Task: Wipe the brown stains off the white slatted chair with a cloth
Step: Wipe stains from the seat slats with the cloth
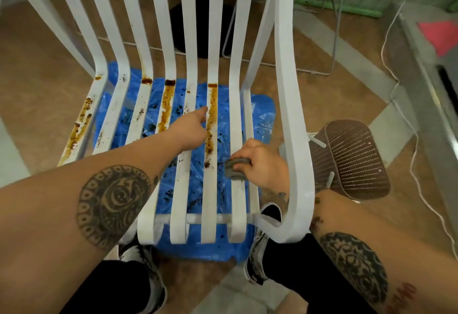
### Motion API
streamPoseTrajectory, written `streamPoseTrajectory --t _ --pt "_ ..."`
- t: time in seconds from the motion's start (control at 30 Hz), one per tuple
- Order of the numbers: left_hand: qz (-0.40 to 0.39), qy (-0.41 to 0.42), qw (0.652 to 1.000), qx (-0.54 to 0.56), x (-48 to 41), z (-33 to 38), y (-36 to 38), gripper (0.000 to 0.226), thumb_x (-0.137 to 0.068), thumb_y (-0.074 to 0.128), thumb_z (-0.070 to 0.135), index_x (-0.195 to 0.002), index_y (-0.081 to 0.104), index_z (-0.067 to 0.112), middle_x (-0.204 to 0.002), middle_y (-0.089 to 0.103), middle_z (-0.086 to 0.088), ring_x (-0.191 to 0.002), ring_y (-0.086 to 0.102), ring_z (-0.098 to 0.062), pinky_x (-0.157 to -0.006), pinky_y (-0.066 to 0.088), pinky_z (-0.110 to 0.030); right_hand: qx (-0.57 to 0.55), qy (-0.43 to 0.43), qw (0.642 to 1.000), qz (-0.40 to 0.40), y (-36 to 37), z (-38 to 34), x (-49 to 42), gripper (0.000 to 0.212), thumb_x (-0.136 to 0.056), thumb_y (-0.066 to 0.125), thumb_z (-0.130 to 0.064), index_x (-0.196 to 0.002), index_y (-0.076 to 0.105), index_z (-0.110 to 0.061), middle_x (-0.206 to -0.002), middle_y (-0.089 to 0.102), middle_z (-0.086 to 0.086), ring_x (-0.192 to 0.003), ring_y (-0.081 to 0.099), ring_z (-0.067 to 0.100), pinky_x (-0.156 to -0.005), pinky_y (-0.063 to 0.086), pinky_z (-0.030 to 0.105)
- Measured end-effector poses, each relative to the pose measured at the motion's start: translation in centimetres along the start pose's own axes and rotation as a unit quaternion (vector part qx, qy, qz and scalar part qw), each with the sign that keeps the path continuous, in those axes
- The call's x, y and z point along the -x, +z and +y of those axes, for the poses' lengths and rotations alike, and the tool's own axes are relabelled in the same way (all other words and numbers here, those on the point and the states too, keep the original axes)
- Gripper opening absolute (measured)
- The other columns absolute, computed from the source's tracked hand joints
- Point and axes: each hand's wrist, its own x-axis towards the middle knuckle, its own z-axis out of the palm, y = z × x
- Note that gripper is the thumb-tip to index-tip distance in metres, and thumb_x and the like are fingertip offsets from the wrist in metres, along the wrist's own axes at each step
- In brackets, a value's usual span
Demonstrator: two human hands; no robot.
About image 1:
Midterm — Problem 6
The person's black white shoe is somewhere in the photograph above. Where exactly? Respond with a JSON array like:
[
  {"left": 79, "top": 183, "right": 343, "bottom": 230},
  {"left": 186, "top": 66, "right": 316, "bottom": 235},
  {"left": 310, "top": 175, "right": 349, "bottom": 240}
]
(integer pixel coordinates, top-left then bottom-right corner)
[
  {"left": 117, "top": 235, "right": 168, "bottom": 314},
  {"left": 245, "top": 204, "right": 284, "bottom": 286}
]

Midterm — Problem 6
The green floor trim strip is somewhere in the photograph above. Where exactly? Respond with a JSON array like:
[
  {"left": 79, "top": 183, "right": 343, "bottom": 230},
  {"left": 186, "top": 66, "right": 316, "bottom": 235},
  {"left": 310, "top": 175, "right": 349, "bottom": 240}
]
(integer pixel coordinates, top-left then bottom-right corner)
[{"left": 253, "top": 0, "right": 383, "bottom": 19}]

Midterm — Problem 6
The person's left hand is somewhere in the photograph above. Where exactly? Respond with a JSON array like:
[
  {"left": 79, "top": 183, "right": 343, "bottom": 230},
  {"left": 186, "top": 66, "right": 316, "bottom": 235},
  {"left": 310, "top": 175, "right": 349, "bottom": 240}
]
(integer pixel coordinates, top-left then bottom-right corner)
[{"left": 167, "top": 106, "right": 209, "bottom": 152}]

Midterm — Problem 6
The grey metal table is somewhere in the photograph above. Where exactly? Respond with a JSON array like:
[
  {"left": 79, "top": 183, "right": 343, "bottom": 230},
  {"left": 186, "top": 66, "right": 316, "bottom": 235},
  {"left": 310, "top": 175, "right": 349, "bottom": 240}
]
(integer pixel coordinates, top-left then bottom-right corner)
[{"left": 379, "top": 1, "right": 458, "bottom": 234}]

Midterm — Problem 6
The black round base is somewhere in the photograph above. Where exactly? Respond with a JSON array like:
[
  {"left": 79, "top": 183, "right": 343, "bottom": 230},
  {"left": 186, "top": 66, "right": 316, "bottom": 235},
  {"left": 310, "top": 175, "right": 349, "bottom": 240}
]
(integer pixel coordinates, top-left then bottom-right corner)
[{"left": 170, "top": 0, "right": 235, "bottom": 59}]

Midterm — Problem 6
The person's left forearm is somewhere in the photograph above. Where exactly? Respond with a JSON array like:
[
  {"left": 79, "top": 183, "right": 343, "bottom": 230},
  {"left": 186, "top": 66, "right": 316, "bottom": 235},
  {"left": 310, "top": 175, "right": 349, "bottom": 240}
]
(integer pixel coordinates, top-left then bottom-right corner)
[{"left": 0, "top": 132, "right": 179, "bottom": 314}]

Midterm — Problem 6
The person's right black white shoe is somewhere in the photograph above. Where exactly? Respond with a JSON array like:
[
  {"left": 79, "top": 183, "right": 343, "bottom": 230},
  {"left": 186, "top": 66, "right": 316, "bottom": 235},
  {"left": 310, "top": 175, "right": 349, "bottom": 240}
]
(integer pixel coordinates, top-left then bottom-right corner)
[{"left": 245, "top": 204, "right": 284, "bottom": 286}]

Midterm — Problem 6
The brown perforated plastic stool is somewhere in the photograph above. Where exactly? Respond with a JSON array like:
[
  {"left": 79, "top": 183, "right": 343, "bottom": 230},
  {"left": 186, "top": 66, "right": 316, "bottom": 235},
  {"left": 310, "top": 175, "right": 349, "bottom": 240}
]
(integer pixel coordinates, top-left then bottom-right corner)
[{"left": 308, "top": 120, "right": 391, "bottom": 203}]

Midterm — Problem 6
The white slatted metal chair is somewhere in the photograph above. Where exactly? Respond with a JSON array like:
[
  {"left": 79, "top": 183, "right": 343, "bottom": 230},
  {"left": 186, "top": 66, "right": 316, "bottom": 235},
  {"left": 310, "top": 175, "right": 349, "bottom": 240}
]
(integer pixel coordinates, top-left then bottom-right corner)
[{"left": 3, "top": 0, "right": 315, "bottom": 245}]

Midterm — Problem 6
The person's right hand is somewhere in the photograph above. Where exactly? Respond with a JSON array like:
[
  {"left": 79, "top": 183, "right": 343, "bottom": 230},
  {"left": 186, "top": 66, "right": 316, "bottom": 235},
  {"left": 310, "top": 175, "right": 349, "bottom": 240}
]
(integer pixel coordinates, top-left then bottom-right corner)
[{"left": 231, "top": 138, "right": 290, "bottom": 195}]

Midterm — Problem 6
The person's right leg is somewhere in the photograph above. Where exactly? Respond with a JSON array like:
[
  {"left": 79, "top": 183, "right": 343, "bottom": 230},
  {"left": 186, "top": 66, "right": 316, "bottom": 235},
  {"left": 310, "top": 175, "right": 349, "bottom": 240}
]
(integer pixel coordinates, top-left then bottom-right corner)
[{"left": 262, "top": 206, "right": 378, "bottom": 314}]

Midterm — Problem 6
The grey scouring pad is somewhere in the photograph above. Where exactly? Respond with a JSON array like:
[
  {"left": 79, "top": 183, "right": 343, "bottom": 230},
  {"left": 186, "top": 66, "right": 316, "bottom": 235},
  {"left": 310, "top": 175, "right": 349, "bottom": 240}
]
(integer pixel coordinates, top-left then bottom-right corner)
[{"left": 225, "top": 157, "right": 253, "bottom": 181}]

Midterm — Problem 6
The person's left leg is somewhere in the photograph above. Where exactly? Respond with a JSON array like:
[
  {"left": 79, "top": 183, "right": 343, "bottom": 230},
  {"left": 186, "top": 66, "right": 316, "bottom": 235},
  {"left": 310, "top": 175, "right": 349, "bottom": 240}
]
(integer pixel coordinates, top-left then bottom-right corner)
[{"left": 60, "top": 259, "right": 152, "bottom": 314}]

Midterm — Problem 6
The person's right forearm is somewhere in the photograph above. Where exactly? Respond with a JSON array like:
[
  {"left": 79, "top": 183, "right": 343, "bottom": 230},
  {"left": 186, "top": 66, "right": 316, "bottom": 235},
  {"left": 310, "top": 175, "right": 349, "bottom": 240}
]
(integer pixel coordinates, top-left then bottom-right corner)
[{"left": 260, "top": 188, "right": 458, "bottom": 314}]

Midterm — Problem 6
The red flat item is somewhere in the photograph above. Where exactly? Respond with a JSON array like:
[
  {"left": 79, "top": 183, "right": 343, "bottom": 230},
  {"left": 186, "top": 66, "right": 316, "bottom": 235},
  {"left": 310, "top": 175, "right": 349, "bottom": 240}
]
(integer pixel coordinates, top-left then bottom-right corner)
[{"left": 417, "top": 20, "right": 458, "bottom": 57}]

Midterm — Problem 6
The person's leg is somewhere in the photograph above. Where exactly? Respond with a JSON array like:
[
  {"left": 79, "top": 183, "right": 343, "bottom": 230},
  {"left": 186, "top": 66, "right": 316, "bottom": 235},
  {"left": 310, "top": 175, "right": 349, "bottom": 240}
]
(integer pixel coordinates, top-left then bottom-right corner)
[
  {"left": 60, "top": 259, "right": 152, "bottom": 314},
  {"left": 262, "top": 206, "right": 378, "bottom": 314}
]

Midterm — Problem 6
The blue plastic sheet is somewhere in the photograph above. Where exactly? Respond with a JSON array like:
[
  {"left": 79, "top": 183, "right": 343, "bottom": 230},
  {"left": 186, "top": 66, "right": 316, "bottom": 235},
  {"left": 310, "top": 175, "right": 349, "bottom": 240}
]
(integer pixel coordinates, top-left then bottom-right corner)
[{"left": 94, "top": 61, "right": 276, "bottom": 263}]

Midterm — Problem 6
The person's left black white shoe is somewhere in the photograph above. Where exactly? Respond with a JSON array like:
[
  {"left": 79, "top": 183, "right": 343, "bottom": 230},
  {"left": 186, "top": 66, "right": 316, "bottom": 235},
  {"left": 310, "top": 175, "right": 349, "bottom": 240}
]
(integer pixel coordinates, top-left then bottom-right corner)
[{"left": 117, "top": 235, "right": 168, "bottom": 314}]

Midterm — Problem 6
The white cable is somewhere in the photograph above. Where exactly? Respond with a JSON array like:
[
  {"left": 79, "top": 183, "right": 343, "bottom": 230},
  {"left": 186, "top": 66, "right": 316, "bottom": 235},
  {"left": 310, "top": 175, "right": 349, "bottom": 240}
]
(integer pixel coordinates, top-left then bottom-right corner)
[{"left": 380, "top": 0, "right": 458, "bottom": 260}]

